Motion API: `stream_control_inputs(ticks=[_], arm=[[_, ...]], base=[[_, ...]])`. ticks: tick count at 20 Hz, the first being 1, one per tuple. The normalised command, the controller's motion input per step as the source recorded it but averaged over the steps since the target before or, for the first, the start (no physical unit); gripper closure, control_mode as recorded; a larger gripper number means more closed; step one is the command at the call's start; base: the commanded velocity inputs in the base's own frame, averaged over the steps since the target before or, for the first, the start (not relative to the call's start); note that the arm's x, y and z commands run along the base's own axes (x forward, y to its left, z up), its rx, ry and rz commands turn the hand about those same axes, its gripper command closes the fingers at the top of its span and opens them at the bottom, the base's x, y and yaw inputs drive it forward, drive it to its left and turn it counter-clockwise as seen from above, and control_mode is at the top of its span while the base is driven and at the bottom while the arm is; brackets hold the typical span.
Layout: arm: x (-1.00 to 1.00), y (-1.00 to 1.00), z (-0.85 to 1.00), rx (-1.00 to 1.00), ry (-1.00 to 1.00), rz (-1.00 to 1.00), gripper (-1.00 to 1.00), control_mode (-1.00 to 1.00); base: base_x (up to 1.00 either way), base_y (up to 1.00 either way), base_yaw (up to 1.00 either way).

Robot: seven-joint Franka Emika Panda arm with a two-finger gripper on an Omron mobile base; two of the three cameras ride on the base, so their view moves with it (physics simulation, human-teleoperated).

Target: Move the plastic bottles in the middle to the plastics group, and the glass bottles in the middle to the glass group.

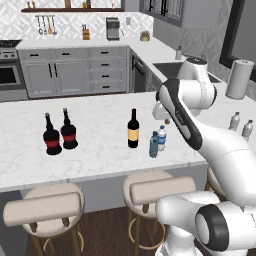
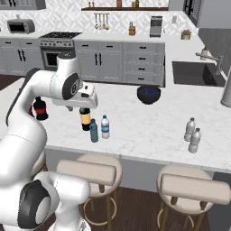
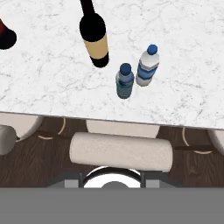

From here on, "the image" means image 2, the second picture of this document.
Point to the dark sink basin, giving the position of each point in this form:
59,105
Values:
192,73

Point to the grey metal cylinder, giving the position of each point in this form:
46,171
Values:
226,90

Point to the grey wall cupboard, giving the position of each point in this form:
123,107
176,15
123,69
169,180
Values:
21,4

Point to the dark blue bowl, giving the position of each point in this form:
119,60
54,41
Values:
149,94

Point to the beige round bar stool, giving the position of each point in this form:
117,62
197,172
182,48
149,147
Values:
189,189
96,174

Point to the clear plastic bottle blue label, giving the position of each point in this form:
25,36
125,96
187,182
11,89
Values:
105,127

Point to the grey plastic bottle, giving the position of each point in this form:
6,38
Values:
195,141
189,129

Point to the small white pot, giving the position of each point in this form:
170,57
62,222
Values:
205,52

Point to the grey metal tap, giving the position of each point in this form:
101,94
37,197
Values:
215,60

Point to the silver toaster oven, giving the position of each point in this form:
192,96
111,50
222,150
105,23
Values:
20,26

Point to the potted plant yellow pot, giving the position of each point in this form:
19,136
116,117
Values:
186,35

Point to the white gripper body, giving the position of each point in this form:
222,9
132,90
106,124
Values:
78,102

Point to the dark glass bottle red label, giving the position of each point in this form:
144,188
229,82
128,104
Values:
40,109

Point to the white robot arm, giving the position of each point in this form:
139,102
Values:
21,144

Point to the grey fridge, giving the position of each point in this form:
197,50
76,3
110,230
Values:
210,12

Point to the teal plastic bottle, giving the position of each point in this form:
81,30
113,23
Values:
94,132

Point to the brown knife block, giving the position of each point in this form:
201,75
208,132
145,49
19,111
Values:
132,29

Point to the rail with hanging tools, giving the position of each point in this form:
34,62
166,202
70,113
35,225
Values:
101,21

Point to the dark wooden wall shelf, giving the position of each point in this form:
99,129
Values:
126,8

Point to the black hob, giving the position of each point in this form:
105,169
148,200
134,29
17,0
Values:
60,35

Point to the silver coffee machine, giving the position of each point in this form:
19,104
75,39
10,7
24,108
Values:
156,27

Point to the grey base cupboards run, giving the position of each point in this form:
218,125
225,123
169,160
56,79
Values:
126,63

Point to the dark glass bottle yellow label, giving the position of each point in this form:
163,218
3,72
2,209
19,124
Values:
85,120

